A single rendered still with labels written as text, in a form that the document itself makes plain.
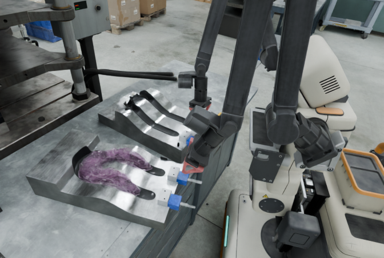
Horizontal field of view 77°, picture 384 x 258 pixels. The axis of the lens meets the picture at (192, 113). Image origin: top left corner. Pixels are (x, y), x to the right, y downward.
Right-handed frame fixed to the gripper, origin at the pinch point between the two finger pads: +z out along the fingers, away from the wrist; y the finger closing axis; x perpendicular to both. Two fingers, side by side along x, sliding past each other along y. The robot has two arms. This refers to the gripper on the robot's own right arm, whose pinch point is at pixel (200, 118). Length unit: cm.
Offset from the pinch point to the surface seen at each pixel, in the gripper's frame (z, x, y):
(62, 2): -48, -65, 14
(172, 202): 13.6, 10.2, 37.9
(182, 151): 8.7, 0.8, 16.5
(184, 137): 3.8, -0.4, 13.1
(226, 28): 6, -149, -380
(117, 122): 4.0, -35.4, 17.6
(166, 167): 11.6, -1.2, 25.4
